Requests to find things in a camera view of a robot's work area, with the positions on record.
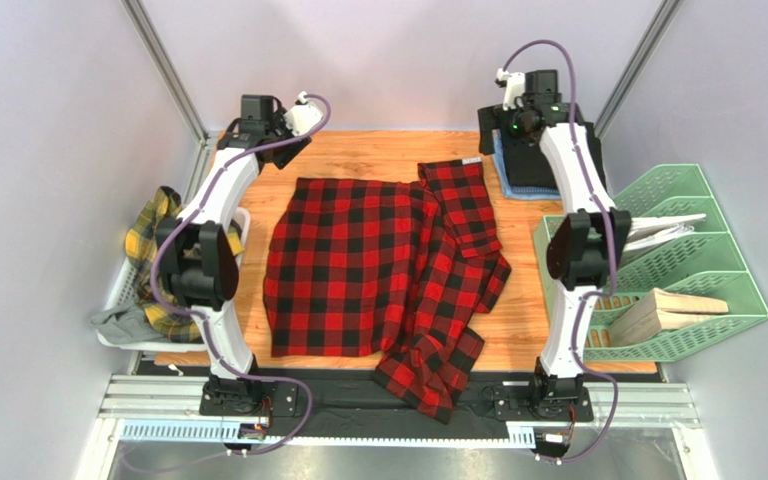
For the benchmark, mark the red black plaid shirt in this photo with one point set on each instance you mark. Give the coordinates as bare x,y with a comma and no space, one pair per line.
357,267

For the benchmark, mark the aluminium corner post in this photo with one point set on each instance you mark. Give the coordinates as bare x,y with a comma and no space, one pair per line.
647,45
151,40

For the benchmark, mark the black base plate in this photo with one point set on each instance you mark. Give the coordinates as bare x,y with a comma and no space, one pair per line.
349,403

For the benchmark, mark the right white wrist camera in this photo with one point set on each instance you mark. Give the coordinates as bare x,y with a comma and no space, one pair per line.
514,86

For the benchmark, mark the white plastic basket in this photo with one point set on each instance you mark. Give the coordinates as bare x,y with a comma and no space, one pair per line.
124,293

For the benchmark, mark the right aluminium corner post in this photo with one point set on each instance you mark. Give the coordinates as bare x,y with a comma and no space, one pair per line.
647,45

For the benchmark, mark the left aluminium corner post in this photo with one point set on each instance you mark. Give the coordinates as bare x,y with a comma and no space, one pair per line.
151,40

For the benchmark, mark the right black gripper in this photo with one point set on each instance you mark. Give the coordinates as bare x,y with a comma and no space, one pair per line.
490,131

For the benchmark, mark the yellow plaid shirt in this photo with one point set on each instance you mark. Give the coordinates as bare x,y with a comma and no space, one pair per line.
140,249

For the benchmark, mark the folded black shirt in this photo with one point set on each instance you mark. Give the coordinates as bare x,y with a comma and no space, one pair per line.
526,165

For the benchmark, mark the aluminium rail frame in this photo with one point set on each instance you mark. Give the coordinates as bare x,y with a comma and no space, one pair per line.
148,427

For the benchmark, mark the white paper stack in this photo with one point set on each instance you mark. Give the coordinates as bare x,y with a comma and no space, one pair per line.
651,232

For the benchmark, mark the wooden block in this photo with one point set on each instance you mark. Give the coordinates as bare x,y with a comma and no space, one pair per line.
660,311

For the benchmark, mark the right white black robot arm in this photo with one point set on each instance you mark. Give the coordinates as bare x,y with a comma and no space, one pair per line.
583,255

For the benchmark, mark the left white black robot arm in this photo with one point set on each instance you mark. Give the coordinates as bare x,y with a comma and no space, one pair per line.
196,272

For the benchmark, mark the grey shirt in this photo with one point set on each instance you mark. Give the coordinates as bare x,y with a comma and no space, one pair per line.
124,324

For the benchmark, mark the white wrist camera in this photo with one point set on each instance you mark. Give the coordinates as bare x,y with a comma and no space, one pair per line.
304,117
514,86

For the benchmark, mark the green file organizer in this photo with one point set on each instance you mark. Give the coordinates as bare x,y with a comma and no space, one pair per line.
706,262

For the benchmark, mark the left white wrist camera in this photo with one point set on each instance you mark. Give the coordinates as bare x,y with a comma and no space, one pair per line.
304,117

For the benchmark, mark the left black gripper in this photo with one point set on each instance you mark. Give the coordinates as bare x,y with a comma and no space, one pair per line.
295,147

